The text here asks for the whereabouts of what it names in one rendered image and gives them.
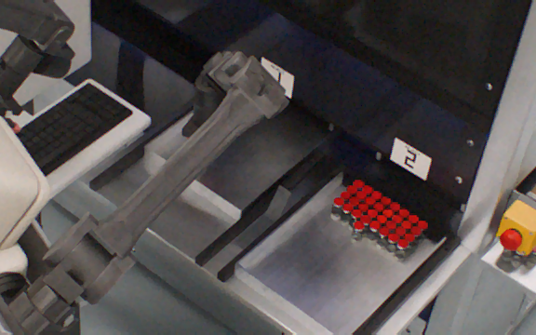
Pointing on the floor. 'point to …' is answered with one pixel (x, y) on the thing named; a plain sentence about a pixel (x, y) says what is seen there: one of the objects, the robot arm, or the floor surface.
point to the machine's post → (502, 156)
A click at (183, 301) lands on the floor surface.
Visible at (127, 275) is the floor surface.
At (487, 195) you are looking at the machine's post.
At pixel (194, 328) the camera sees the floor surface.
